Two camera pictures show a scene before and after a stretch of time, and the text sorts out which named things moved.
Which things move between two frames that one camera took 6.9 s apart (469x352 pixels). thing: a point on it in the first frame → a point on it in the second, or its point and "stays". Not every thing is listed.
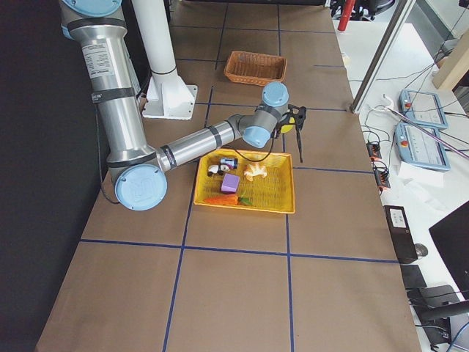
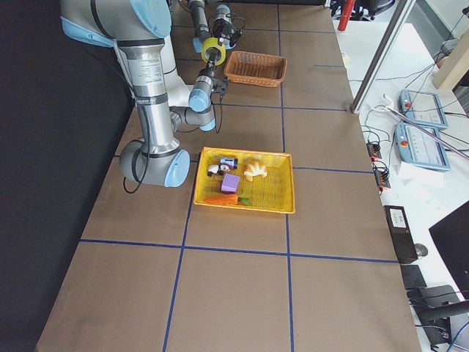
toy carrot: (228, 199) stays
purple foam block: (229, 183) stays
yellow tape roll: (286, 127) → (213, 42)
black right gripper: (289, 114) → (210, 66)
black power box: (401, 233) stays
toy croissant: (255, 169) stays
